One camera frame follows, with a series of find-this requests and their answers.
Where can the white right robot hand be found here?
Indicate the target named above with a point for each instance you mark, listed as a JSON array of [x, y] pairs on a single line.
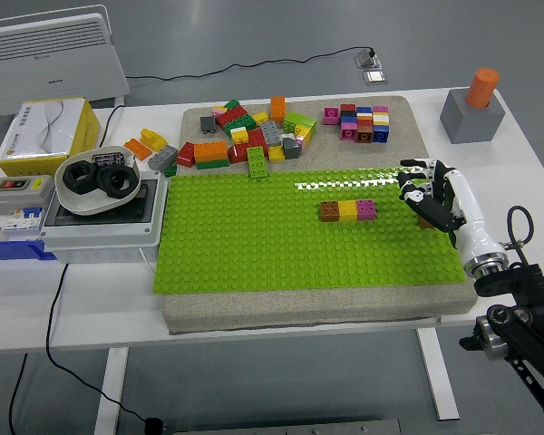
[[467, 217]]

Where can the magenta square brick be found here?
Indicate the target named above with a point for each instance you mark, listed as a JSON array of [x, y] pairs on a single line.
[[330, 116], [366, 210]]

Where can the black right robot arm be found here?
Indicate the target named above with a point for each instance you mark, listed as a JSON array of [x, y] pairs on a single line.
[[526, 317]]

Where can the yellow square brick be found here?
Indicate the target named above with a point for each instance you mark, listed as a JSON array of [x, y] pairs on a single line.
[[275, 154], [260, 118], [348, 211]]

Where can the white yellow cube brick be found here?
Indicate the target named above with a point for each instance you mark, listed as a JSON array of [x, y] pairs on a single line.
[[381, 119]]

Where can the brown cube brick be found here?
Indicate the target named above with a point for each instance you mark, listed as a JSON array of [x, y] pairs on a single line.
[[365, 134]]

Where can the pink cube brick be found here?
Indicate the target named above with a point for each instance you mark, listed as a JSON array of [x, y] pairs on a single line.
[[380, 109]]

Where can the orange cube brick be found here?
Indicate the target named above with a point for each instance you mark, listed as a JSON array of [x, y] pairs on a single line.
[[365, 119]]

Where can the magenta cube brick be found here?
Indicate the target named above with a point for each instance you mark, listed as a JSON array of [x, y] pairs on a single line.
[[348, 132]]

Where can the dark blue cube brick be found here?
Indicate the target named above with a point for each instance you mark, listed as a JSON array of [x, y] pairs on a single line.
[[347, 118]]

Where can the dark red cube brick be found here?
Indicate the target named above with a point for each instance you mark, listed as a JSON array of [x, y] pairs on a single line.
[[347, 109]]

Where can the dark grey sloped brick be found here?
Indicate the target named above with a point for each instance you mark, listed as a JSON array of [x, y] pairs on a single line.
[[291, 148]]

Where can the lime green large brick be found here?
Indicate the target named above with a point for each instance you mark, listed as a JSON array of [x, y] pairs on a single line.
[[299, 122]]

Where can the white small brick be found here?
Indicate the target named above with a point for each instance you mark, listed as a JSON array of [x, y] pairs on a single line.
[[288, 136]]

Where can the light grey brick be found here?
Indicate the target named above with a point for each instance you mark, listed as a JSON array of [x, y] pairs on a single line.
[[163, 158], [270, 132]]

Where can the green studded baseplate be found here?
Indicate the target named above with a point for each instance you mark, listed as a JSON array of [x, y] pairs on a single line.
[[254, 240]]

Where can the lime green flat brick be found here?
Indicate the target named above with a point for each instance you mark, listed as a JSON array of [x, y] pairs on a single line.
[[257, 164]]

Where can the orange tall brick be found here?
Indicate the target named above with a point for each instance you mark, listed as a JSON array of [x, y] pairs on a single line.
[[278, 109]]

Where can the red large brick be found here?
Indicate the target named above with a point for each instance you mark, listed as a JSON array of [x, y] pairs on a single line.
[[238, 154]]

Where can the dark green long brick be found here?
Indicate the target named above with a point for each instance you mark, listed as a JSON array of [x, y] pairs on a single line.
[[241, 125]]

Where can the red long brick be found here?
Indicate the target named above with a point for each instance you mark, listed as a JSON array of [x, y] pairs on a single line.
[[230, 117]]

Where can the dark green flat brick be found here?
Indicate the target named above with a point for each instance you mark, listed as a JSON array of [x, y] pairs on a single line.
[[212, 165]]

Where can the orange long brick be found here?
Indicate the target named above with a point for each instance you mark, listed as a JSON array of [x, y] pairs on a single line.
[[210, 151]]

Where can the pink yellow small brick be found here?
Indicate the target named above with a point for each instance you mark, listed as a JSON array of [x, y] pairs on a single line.
[[219, 110]]

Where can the dark grey small brick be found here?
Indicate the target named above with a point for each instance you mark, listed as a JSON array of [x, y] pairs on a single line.
[[207, 124]]

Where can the red sloped brick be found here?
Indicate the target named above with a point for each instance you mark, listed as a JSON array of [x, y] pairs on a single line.
[[186, 155]]

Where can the dark green small brick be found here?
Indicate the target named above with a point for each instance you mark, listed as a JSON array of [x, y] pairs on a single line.
[[170, 171]]

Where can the yellow sloped brick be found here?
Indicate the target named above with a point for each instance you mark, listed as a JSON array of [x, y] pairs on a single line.
[[153, 138]]

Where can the orange flat brick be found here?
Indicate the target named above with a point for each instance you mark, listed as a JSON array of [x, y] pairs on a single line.
[[137, 148]]

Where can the grey block holder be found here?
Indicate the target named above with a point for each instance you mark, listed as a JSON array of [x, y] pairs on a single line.
[[471, 124]]

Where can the orange cylinder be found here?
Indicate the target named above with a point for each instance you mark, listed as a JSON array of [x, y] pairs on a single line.
[[481, 88]]

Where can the white table leg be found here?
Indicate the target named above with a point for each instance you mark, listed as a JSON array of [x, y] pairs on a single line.
[[111, 389], [437, 376]]

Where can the closed floor socket plate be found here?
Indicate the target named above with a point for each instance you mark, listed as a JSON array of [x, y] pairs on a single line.
[[375, 76]]

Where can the floor socket with plug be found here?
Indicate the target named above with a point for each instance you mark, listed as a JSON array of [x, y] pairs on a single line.
[[368, 59]]

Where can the grey-brown foam mat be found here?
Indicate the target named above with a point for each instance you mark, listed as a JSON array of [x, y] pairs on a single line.
[[299, 310]]

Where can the large black hex nut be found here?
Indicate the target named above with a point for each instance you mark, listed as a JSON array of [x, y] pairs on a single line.
[[106, 181], [72, 181]]

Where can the small dark circuit board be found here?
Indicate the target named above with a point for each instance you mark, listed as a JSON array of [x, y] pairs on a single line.
[[108, 158]]

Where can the white bowl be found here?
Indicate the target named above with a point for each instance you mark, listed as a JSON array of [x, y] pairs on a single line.
[[90, 204]]

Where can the yellow white tissue box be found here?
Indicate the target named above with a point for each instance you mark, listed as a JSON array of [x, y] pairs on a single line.
[[41, 131]]

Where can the white blue circuit breaker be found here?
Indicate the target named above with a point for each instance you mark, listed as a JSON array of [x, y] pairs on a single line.
[[22, 222]]

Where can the white panel heater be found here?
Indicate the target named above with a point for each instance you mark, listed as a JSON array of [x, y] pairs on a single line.
[[50, 63]]

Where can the blue plastic tray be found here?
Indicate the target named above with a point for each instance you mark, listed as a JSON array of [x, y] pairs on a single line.
[[13, 251]]

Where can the grey electrical enclosure box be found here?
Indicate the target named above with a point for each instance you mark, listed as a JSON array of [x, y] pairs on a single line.
[[104, 235]]

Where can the grey push-button switch box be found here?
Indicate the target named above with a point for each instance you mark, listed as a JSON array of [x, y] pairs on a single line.
[[20, 192]]

